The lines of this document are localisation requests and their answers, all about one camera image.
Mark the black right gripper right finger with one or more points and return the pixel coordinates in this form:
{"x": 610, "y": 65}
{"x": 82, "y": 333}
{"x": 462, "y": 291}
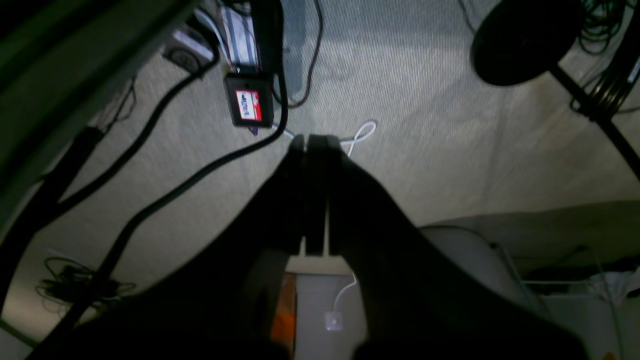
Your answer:
{"x": 419, "y": 304}

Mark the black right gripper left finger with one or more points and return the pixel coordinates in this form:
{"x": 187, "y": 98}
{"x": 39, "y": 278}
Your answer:
{"x": 221, "y": 304}

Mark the black power adapter red label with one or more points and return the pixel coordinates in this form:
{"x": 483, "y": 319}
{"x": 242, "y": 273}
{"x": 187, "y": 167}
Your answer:
{"x": 250, "y": 99}

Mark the black round stand base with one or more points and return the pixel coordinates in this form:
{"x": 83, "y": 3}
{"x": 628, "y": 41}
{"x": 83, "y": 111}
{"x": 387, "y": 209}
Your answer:
{"x": 520, "y": 40}

